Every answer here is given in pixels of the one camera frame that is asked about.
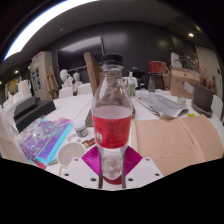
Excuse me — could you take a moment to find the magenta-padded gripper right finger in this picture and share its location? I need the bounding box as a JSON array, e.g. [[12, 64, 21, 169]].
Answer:
[[122, 145, 164, 190]]

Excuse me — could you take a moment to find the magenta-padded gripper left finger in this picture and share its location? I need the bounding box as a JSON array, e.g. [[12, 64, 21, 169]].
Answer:
[[61, 144, 103, 190]]

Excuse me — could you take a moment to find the clear red-labelled water bottle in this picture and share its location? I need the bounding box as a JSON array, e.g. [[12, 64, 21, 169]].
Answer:
[[91, 53, 134, 181]]

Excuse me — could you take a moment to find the white ceramic mug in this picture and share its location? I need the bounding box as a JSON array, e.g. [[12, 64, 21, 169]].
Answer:
[[57, 141, 87, 176]]

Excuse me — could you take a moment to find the small silver-lidded jar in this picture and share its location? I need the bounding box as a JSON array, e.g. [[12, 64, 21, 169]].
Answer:
[[73, 119, 90, 138]]

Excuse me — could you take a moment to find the iridescent purple teal sheet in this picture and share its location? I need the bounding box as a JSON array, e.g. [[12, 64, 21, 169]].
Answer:
[[18, 116, 74, 166]]

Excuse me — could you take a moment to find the folded grey newspaper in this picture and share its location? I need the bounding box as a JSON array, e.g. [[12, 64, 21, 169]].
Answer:
[[134, 90, 189, 119]]

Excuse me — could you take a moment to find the plastic-wrapped white panel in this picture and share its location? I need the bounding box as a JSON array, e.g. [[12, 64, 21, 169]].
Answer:
[[0, 109, 33, 165]]

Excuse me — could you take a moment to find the white plastic chair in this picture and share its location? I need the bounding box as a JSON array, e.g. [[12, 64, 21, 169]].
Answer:
[[58, 87, 74, 99], [210, 94, 224, 121], [77, 83, 94, 96]]

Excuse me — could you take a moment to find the small grey cup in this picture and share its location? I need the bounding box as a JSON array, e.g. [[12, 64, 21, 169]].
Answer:
[[176, 96, 187, 107]]

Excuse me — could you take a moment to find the green-labelled spray bottle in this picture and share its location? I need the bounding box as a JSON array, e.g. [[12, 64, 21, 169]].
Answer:
[[128, 71, 137, 98]]

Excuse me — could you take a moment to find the clear glass bottle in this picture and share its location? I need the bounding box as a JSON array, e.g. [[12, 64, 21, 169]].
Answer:
[[147, 74, 156, 93]]

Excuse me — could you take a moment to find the small white plaster bust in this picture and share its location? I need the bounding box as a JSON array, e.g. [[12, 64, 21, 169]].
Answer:
[[72, 72, 84, 93]]

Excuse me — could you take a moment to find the wooden easel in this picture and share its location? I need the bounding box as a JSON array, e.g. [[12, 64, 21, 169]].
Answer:
[[44, 65, 60, 100]]

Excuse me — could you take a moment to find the dried plant in grey pot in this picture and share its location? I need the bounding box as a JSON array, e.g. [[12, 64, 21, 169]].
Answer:
[[191, 58, 218, 118]]

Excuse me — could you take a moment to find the large white plaster bust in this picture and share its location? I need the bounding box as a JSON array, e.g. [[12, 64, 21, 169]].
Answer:
[[59, 68, 74, 89]]

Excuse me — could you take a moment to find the brown sculpture on wooden base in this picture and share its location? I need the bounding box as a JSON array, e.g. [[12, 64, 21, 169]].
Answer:
[[83, 51, 136, 128]]

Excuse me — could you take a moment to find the brown cardboard box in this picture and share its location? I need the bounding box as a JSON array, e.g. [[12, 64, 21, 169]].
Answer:
[[169, 66, 201, 99]]

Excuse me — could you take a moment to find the red box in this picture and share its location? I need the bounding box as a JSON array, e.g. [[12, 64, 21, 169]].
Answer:
[[148, 60, 168, 74]]

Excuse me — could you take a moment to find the white cabinet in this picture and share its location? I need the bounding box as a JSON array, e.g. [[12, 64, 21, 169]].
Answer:
[[29, 50, 54, 100]]

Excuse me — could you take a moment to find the white plaster sculpture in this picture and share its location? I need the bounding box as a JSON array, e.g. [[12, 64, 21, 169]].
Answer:
[[170, 51, 184, 69]]

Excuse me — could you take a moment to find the long ceiling light strip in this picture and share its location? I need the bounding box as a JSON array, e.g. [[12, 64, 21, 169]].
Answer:
[[3, 0, 98, 61]]

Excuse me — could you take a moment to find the black wall monitor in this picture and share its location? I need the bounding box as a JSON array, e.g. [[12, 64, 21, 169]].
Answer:
[[56, 35, 105, 71]]

